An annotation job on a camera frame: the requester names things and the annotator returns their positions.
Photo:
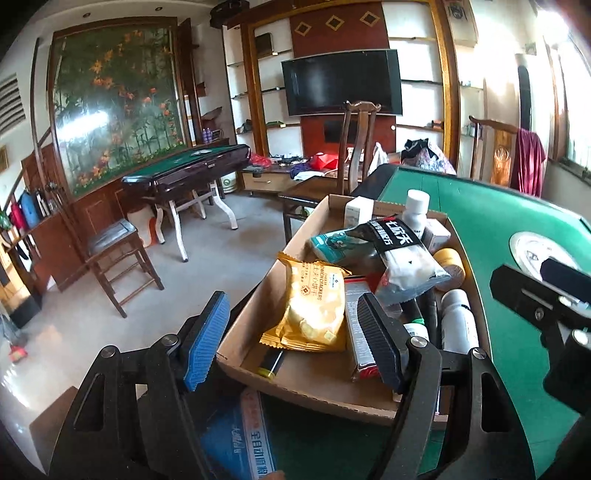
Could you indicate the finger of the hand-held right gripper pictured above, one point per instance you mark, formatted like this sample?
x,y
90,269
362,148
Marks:
x,y
521,295
565,279

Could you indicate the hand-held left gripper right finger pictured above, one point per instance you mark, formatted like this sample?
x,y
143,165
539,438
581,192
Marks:
x,y
381,346

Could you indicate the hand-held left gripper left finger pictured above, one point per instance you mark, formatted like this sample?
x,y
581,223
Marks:
x,y
207,341

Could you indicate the cardboard box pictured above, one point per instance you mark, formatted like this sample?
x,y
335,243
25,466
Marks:
x,y
323,397

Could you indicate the yellow cracker packet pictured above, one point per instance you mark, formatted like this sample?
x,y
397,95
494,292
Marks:
x,y
309,309

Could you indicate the teal tissue pack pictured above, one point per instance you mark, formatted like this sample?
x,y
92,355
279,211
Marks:
x,y
337,247

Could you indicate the white bottle green label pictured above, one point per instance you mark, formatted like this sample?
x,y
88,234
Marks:
x,y
415,207

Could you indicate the red grey box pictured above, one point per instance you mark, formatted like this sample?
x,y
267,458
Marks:
x,y
360,332

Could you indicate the white bottle red label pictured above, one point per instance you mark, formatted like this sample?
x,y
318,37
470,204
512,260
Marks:
x,y
458,321

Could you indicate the yellow tape roll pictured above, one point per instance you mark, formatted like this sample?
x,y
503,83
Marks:
x,y
450,265

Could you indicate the black snack packet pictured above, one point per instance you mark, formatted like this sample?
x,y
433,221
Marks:
x,y
406,258

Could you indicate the blue printed card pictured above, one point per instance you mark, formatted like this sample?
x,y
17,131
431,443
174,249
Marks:
x,y
240,434

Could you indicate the pink white medicine box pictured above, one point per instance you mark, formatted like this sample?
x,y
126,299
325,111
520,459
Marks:
x,y
437,235

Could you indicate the dark red cloth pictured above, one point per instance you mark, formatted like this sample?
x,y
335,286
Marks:
x,y
528,161

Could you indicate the orange white plastic stool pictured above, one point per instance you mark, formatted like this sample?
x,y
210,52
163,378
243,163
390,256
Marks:
x,y
143,226

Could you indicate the wooden armchair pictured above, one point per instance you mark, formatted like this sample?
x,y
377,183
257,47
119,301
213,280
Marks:
x,y
498,161

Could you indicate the small white carton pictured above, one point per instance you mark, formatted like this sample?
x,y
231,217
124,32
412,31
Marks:
x,y
358,211

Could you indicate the dark wooden chair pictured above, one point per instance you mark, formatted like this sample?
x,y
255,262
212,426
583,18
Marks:
x,y
113,237

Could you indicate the white bucket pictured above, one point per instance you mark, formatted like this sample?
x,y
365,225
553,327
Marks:
x,y
228,183

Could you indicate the pile of clothes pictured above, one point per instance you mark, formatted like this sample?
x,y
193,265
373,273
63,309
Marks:
x,y
429,157

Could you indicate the low wooden cabinet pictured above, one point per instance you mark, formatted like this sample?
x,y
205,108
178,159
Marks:
x,y
268,180

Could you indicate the wooden bench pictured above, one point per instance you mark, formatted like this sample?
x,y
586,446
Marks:
x,y
304,189

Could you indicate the wooden sideboard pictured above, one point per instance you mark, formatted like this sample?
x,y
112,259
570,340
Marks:
x,y
55,249

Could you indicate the green top mahjong table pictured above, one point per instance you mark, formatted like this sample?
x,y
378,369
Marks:
x,y
184,161

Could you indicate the white plastic bag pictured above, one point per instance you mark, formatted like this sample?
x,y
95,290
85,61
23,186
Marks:
x,y
377,159

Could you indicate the red plastic bag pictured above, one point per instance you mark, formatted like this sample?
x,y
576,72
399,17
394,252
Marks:
x,y
260,160
325,161

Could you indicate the red broom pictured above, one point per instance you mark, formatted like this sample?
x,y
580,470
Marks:
x,y
18,353

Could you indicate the purple container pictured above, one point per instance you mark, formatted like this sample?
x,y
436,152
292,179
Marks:
x,y
207,136

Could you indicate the flower mural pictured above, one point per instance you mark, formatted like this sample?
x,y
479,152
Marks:
x,y
115,106

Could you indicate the black television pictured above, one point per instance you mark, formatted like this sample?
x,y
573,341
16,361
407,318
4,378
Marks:
x,y
341,81

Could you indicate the white air vent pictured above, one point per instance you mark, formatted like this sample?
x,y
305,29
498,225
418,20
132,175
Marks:
x,y
11,104

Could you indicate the window with wooden frame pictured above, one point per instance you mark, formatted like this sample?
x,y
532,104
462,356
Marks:
x,y
577,138

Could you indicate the wooden wall shelf unit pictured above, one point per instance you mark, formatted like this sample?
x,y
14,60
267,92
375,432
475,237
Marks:
x,y
247,92

